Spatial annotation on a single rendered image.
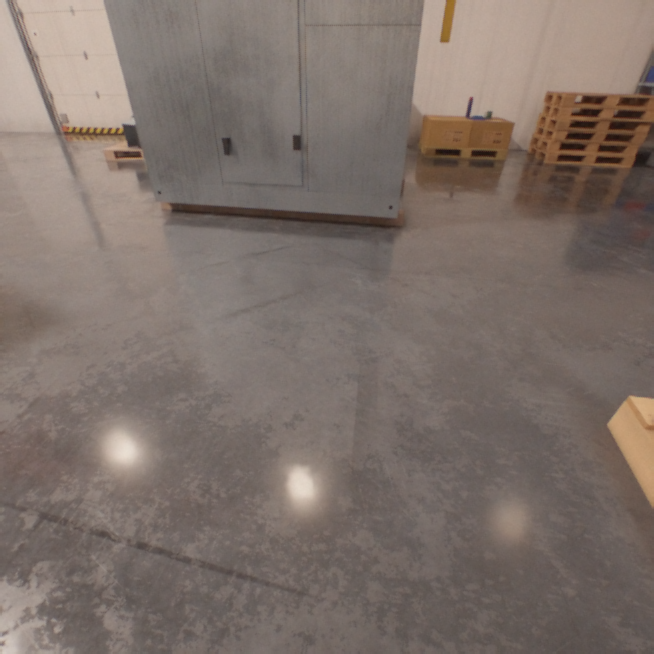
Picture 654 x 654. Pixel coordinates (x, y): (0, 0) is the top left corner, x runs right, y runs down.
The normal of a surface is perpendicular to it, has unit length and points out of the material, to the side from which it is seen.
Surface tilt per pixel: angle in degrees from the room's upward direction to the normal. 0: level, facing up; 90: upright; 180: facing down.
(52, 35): 90
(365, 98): 90
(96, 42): 90
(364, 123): 90
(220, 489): 0
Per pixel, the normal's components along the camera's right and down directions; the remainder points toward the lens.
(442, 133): -0.10, 0.59
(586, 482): 0.01, -0.81
